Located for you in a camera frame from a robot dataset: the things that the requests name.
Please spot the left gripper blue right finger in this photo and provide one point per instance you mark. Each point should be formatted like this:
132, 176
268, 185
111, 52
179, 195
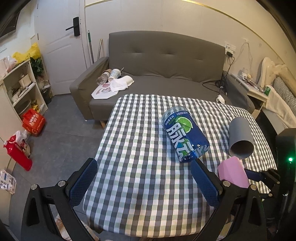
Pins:
207, 182

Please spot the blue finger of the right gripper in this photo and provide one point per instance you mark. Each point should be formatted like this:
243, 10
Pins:
254, 176

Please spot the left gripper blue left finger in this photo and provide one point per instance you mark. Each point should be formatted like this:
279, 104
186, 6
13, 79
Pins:
79, 182

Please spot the pink hexagonal cup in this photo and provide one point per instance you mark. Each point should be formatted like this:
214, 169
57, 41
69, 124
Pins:
232, 170

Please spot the grey cylindrical cup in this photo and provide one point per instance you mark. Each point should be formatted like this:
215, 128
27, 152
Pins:
241, 142

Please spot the white paper cup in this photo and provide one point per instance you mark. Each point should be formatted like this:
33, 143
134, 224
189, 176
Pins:
126, 80

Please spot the white drink cup with straw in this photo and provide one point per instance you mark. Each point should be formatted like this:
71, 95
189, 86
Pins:
115, 74

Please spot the checkered tablecloth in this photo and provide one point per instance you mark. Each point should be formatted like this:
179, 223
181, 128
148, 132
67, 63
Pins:
141, 189

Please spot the red thermos bottle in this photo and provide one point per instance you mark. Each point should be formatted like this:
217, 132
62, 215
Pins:
14, 151

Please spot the white blanket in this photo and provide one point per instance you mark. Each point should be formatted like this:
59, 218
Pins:
278, 106

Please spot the bed with white headboard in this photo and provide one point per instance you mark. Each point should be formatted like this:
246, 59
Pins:
270, 71

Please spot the red bag on floor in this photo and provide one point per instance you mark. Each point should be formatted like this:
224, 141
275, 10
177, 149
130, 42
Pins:
33, 122

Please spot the white bedside table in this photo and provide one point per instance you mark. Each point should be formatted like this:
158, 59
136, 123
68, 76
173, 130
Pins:
258, 98

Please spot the green soda can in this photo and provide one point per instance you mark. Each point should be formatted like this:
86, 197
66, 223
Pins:
267, 90

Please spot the striped pillow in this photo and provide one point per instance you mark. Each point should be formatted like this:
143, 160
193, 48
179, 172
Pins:
284, 93

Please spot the white hexagonal board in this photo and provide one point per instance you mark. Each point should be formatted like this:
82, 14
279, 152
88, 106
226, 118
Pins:
103, 91

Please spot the beige pillow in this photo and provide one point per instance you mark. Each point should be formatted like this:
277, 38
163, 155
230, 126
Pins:
288, 78

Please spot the clear plastic bottle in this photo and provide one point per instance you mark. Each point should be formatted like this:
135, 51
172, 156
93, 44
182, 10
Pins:
102, 79

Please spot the white open shelf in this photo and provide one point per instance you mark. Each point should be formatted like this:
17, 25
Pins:
21, 90

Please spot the grey sofa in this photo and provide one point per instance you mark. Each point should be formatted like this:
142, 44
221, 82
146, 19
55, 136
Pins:
160, 63

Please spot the white door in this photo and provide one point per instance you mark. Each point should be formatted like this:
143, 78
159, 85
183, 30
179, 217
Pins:
62, 53

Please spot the yellow plastic bag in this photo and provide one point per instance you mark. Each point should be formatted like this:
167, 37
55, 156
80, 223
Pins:
33, 52

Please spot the pink kettle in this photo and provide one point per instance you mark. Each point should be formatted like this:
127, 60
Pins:
4, 64

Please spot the black range hood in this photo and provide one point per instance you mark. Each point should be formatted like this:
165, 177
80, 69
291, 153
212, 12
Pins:
10, 27

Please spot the wall power socket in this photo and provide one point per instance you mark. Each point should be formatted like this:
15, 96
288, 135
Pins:
229, 47

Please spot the green handled broom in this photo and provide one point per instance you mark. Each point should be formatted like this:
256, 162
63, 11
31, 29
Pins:
90, 46

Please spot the black door handle lock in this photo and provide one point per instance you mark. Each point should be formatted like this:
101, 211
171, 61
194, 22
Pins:
75, 27

